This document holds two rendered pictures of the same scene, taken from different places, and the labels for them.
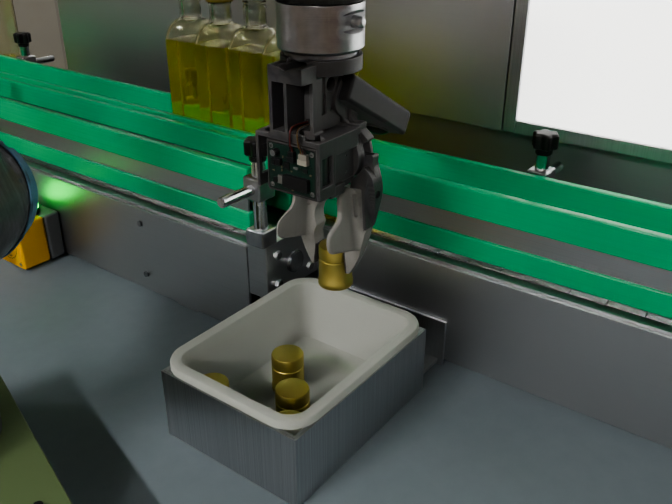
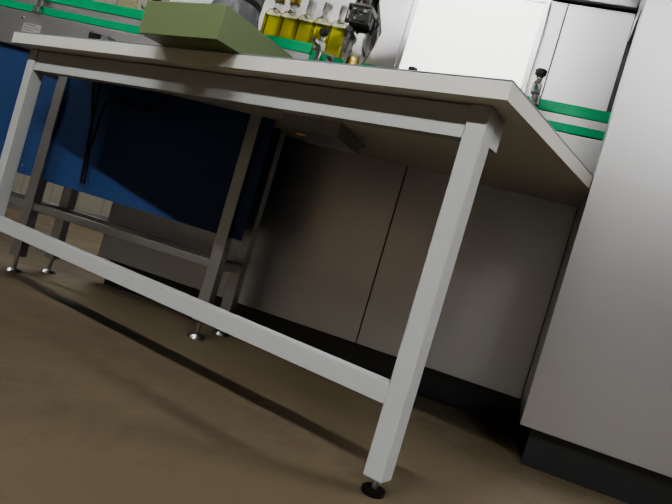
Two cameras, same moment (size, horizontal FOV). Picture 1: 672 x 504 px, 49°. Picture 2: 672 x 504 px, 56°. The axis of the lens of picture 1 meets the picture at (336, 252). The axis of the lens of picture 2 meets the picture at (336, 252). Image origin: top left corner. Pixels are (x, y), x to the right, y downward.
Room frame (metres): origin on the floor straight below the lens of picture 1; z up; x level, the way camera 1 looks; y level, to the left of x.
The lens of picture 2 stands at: (-1.10, 0.52, 0.42)
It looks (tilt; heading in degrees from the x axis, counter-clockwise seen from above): 1 degrees down; 340
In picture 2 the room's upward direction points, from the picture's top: 16 degrees clockwise
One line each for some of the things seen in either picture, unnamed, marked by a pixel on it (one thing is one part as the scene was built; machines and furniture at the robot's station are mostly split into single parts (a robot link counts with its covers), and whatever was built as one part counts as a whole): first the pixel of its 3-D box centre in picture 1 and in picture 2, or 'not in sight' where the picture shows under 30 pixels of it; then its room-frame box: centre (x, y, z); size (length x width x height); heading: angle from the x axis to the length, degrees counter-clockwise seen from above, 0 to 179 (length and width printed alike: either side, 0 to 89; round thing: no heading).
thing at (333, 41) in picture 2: not in sight; (332, 53); (0.89, 0.01, 0.99); 0.06 x 0.06 x 0.21; 54
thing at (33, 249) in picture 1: (27, 236); not in sight; (0.98, 0.46, 0.79); 0.07 x 0.07 x 0.07; 53
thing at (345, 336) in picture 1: (300, 372); not in sight; (0.63, 0.04, 0.80); 0.22 x 0.17 x 0.09; 143
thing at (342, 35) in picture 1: (323, 28); not in sight; (0.64, 0.01, 1.14); 0.08 x 0.08 x 0.05
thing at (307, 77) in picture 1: (316, 123); (365, 10); (0.63, 0.02, 1.06); 0.09 x 0.08 x 0.12; 144
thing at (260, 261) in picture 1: (285, 256); not in sight; (0.79, 0.06, 0.85); 0.09 x 0.04 x 0.07; 143
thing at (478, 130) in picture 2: not in sight; (170, 216); (0.49, 0.39, 0.36); 1.51 x 0.09 x 0.71; 37
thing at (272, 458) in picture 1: (316, 367); not in sight; (0.65, 0.02, 0.79); 0.27 x 0.17 x 0.08; 143
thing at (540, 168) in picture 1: (546, 183); not in sight; (0.79, -0.24, 0.94); 0.07 x 0.04 x 0.13; 143
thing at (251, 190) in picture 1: (273, 186); (321, 52); (0.78, 0.07, 0.95); 0.17 x 0.03 x 0.12; 143
